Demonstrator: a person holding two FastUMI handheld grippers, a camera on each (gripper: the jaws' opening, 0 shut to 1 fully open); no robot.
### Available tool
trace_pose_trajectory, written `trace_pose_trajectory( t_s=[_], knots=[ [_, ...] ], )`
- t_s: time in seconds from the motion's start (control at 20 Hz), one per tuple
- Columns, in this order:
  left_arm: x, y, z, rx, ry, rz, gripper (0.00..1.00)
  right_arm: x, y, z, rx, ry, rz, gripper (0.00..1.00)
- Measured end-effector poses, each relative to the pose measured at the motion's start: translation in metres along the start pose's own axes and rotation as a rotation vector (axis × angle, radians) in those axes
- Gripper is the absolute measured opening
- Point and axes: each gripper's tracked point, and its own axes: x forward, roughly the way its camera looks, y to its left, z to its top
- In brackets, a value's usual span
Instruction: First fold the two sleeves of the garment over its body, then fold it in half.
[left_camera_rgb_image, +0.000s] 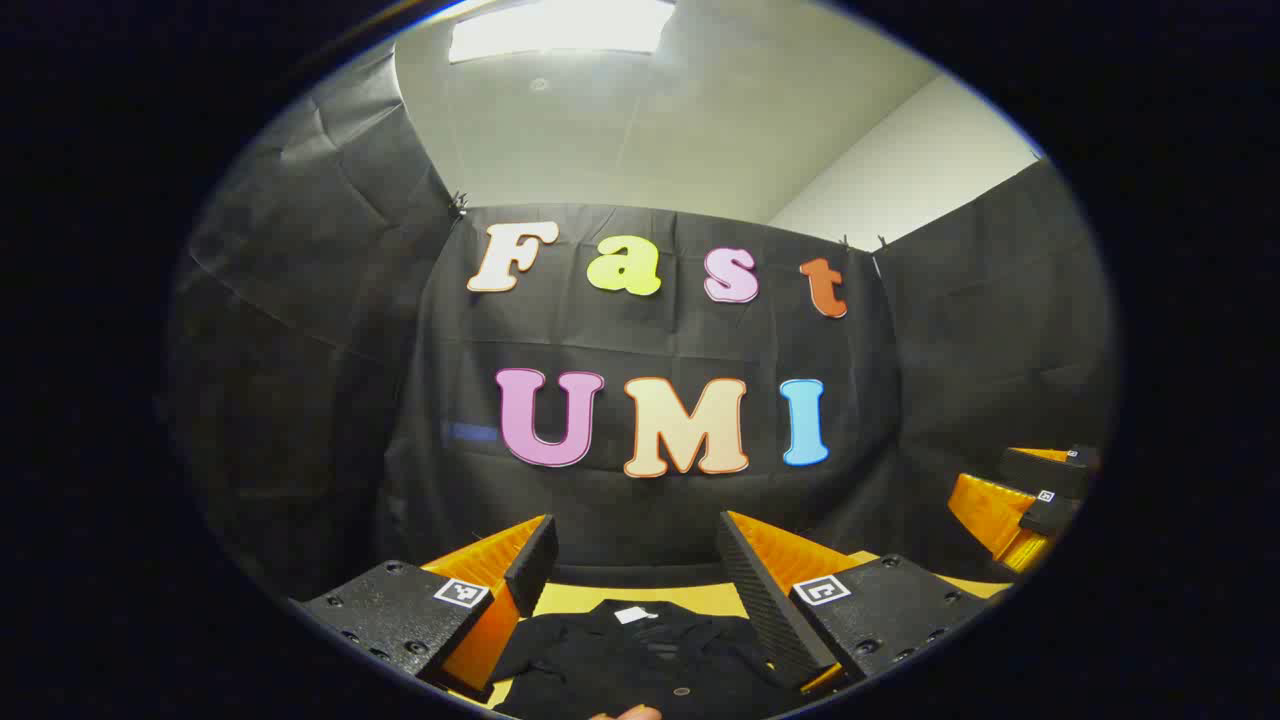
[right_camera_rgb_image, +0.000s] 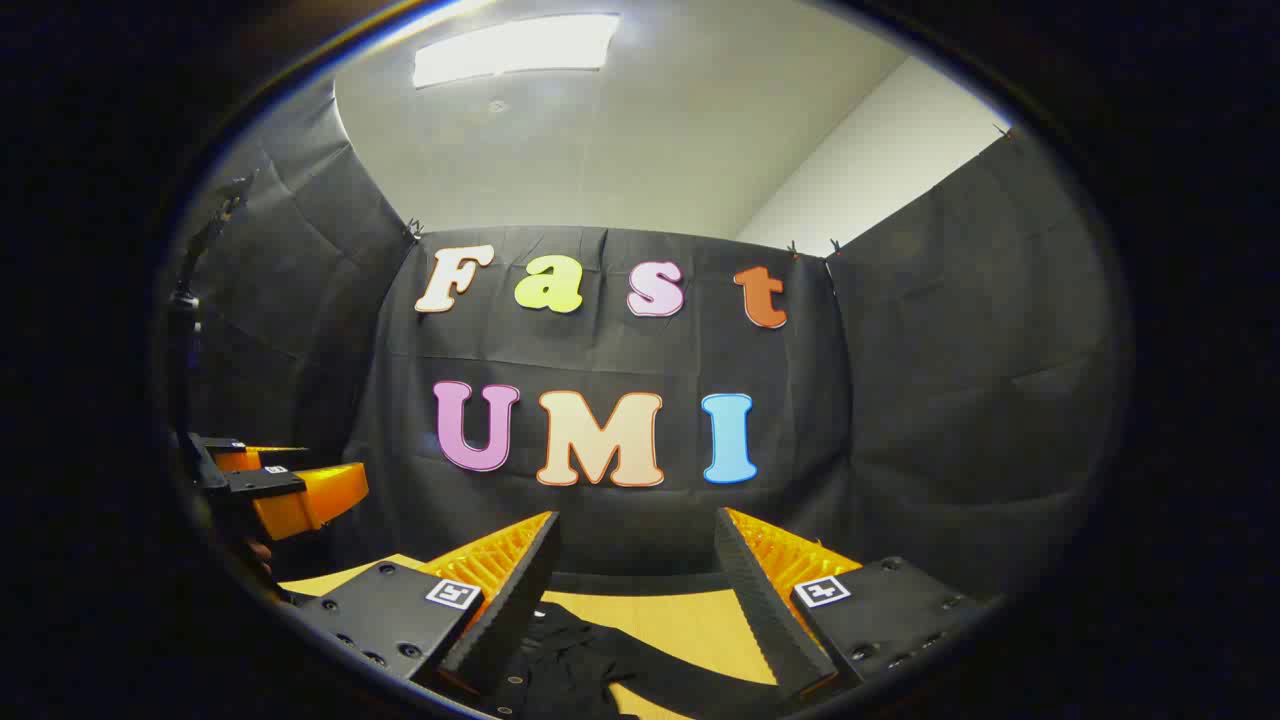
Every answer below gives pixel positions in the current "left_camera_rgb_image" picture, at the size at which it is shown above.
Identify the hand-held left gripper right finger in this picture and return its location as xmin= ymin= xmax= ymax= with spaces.
xmin=716 ymin=510 xmax=993 ymax=696

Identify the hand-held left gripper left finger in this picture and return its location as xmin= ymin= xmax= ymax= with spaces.
xmin=290 ymin=514 xmax=559 ymax=701

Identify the black shirt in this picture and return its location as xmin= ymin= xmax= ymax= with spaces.
xmin=490 ymin=598 xmax=801 ymax=720

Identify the black backdrop cloth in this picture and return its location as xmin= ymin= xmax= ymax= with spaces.
xmin=165 ymin=40 xmax=1116 ymax=601

